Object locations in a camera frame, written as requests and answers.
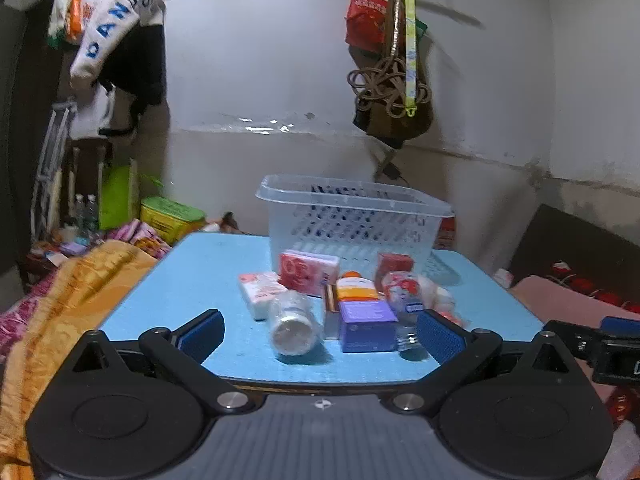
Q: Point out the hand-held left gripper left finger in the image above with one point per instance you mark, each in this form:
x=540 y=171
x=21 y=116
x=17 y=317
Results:
x=200 y=335

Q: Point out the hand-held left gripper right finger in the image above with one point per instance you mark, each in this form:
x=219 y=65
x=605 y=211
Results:
x=440 y=335

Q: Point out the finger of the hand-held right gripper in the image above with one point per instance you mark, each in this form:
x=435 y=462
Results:
x=622 y=325
x=570 y=335

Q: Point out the clear water bottle red label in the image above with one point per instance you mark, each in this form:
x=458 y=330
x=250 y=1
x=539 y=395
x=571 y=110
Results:
x=407 y=295

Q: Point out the small white tissue pack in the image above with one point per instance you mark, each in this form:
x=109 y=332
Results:
x=257 y=290

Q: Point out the purple box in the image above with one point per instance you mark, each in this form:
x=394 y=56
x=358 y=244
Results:
x=365 y=325

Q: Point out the red box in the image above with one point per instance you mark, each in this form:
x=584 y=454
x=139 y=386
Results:
x=395 y=262

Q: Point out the white plastic bottle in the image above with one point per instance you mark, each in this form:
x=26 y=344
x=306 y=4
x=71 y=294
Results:
x=295 y=330

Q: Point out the orange cap pill bottle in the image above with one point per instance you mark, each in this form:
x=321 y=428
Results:
x=356 y=290

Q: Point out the pink tissue pack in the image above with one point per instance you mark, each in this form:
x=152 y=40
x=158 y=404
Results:
x=305 y=272

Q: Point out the clear plastic basket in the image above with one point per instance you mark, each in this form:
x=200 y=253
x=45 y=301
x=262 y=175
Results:
x=320 y=230

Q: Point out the red patterned cloth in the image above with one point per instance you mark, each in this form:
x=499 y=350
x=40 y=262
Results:
x=585 y=285

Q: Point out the dark brown board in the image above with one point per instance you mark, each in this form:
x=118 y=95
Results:
x=575 y=245

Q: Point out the red packet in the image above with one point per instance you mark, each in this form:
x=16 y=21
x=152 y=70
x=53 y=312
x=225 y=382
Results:
x=447 y=232

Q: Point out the green and yellow box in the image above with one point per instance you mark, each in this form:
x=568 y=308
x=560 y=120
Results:
x=170 y=215

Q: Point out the orange patterned blanket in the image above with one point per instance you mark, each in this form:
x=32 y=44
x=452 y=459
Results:
x=60 y=300

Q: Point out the small lilac box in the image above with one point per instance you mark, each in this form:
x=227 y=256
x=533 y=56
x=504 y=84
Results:
x=74 y=248

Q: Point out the green shopping bag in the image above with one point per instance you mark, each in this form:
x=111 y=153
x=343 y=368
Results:
x=117 y=195

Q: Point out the brown hanging bag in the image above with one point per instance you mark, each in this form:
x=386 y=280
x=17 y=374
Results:
x=400 y=130

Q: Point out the metal crutch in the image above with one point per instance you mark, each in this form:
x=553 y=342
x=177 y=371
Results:
x=50 y=150

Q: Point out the white tote bag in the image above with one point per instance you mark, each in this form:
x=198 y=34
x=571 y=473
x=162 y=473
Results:
x=92 y=115

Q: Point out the black garment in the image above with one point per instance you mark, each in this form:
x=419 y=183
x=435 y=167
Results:
x=140 y=70

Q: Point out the white garment with blue letters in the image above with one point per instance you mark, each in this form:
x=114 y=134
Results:
x=107 y=30

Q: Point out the red plastic bag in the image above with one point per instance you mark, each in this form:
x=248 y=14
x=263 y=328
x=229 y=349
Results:
x=367 y=20

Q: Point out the orange and white bag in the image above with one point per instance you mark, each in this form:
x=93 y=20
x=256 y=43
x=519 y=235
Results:
x=75 y=10

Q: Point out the black wall charger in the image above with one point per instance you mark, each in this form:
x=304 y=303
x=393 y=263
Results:
x=392 y=170

